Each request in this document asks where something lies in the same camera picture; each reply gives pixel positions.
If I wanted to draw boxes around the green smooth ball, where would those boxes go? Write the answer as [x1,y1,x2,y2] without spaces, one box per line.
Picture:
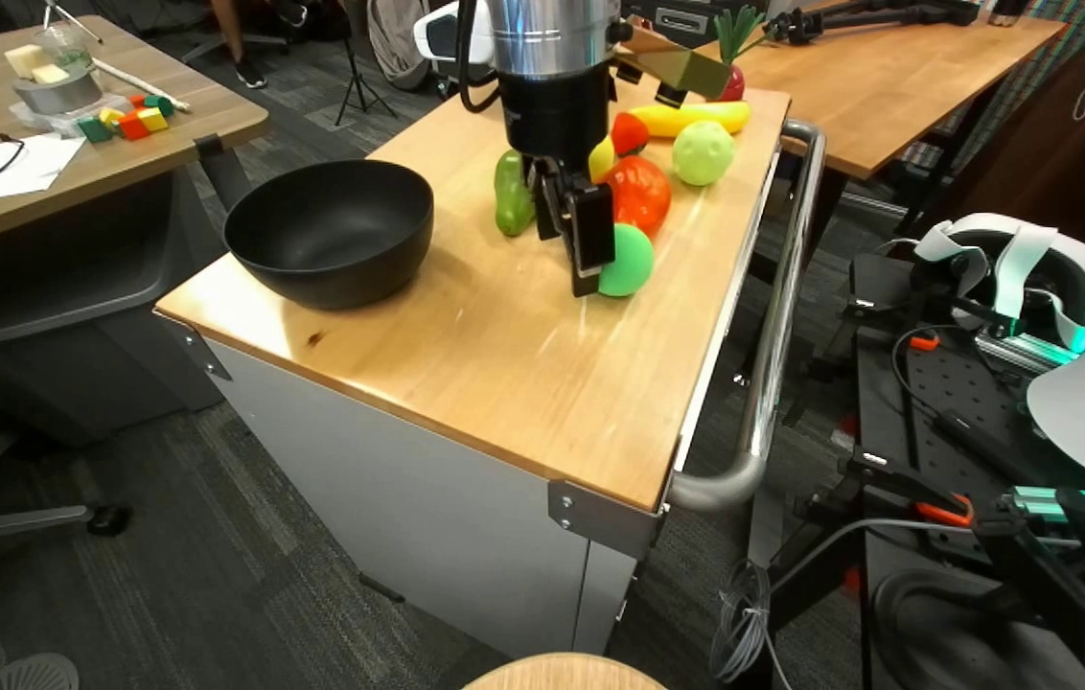
[597,224,655,299]

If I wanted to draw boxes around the red orange toy apple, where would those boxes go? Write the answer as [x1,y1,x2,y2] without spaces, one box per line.
[606,157,671,239]

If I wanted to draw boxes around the colourful toy blocks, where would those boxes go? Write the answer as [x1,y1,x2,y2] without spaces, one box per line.
[74,93,175,141]

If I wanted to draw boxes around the wooden desk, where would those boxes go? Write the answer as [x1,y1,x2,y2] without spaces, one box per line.
[741,19,1065,179]
[0,12,271,262]

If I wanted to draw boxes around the metal cart handle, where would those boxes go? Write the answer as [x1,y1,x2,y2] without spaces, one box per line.
[669,122,826,513]

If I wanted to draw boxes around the white rolling cart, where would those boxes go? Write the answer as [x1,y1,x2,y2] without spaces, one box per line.
[159,90,798,648]

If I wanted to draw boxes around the small red toy strawberry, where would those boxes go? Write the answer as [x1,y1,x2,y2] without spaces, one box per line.
[609,110,647,157]

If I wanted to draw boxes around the black bowl near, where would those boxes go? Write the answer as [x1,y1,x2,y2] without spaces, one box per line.
[225,160,433,311]

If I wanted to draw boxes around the round wooden stool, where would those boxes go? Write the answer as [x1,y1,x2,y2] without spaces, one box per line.
[464,651,663,690]

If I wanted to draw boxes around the wooden desk back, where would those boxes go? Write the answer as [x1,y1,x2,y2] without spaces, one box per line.
[741,19,1065,179]

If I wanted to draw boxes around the clear plastic container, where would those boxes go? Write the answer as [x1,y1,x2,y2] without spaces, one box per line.
[4,24,100,115]

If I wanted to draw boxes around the white VR headset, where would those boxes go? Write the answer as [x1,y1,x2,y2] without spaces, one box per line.
[911,210,1085,371]

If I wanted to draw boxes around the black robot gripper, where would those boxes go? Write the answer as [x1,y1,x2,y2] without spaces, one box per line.
[501,65,612,294]

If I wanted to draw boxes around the wooden desk left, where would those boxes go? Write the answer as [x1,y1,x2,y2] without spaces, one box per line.
[0,12,271,262]

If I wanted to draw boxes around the yellow toy banana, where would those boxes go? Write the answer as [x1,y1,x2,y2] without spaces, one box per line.
[635,101,752,141]

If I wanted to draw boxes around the green toy avocado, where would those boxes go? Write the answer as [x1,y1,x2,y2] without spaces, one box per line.
[496,150,536,239]

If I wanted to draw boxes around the light green dimpled ball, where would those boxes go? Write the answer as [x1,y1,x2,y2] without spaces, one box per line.
[671,120,736,188]

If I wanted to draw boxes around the red toy radish green leaves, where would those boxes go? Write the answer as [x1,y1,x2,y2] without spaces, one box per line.
[713,5,764,101]

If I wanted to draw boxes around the yellow ball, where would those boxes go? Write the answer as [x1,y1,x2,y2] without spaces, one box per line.
[588,136,619,183]

